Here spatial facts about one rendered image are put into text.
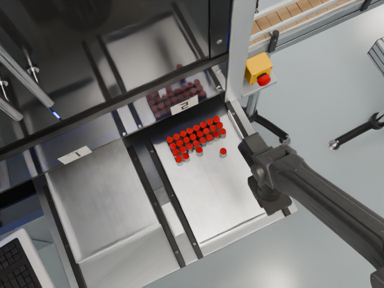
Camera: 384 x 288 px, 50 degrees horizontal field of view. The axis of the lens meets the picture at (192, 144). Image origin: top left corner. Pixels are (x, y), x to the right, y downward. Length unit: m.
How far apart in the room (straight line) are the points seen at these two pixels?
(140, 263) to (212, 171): 0.35
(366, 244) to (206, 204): 0.71
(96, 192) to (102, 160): 0.10
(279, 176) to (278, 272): 1.41
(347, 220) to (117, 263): 0.79
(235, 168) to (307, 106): 1.14
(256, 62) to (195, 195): 0.44
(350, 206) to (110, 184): 0.83
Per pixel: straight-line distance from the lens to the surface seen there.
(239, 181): 1.26
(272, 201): 0.96
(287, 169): 0.75
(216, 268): 2.12
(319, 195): 0.68
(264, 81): 1.24
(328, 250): 2.20
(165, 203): 1.25
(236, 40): 1.01
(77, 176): 1.33
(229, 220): 1.24
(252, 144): 0.88
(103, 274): 1.27
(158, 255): 1.25
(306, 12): 1.43
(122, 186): 1.29
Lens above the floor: 2.12
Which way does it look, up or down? 73 degrees down
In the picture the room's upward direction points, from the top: 9 degrees counter-clockwise
